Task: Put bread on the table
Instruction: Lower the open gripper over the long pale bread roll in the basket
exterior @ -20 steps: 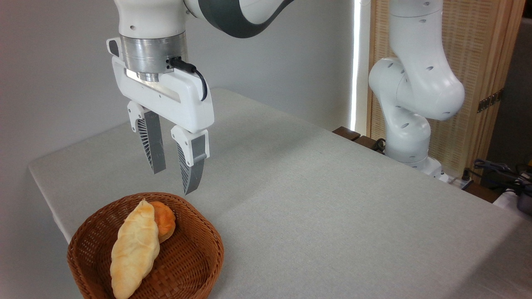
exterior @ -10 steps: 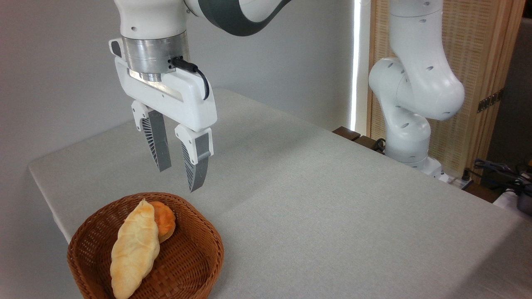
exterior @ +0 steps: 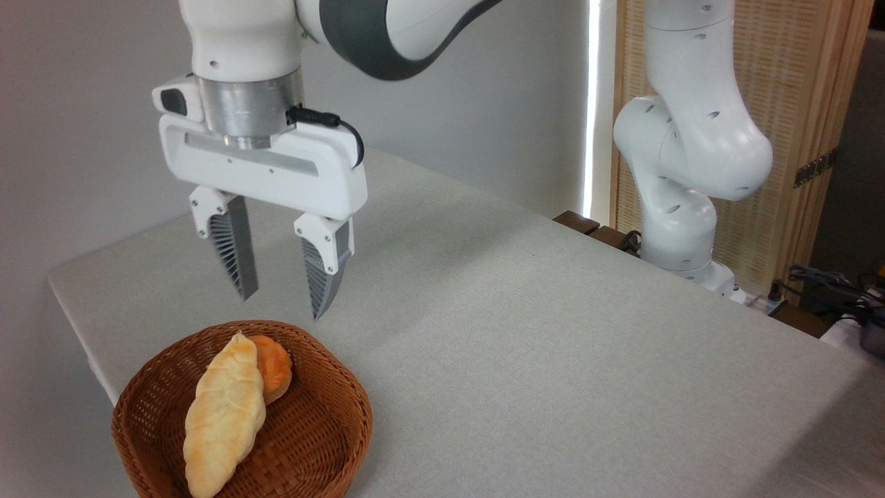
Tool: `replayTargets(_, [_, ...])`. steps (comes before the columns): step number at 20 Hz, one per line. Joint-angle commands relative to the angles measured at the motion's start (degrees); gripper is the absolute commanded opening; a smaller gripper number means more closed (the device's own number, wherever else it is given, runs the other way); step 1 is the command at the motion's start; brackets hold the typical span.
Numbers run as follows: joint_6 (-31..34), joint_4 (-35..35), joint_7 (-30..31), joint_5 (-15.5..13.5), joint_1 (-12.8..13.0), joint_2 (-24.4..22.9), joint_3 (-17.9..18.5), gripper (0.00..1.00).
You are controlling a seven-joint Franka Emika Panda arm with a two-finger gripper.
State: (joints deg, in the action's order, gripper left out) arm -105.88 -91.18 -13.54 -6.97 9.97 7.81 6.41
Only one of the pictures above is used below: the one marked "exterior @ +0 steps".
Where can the brown wicker basket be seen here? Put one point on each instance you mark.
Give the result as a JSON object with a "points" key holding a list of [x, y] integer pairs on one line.
{"points": [[311, 429]]}

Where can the dark metal screen hinge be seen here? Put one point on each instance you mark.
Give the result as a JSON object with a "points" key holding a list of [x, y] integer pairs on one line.
{"points": [[816, 168]]}

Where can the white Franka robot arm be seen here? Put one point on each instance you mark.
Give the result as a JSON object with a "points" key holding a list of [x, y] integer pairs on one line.
{"points": [[691, 138]]}

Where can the round orange bread bun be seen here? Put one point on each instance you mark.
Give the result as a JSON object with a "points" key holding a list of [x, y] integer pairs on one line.
{"points": [[276, 366]]}

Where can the grey tablecloth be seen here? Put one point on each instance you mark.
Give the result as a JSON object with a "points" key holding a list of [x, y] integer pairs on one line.
{"points": [[553, 346]]}

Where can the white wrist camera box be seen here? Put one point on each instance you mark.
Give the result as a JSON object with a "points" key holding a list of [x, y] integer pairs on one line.
{"points": [[176, 97]]}

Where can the long pale bread loaf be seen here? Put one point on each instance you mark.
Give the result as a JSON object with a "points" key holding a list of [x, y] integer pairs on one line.
{"points": [[221, 415]]}

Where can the dark brown wooden block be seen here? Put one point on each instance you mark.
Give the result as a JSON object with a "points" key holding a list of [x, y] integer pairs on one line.
{"points": [[577, 221], [612, 238]]}

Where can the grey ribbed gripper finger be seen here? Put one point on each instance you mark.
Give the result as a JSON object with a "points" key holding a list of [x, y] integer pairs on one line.
{"points": [[235, 249], [325, 270]]}

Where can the white power strip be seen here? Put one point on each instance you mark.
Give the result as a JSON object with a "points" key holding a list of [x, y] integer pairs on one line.
{"points": [[764, 304]]}

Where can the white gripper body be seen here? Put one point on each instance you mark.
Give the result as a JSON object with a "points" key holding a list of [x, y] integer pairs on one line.
{"points": [[304, 180]]}

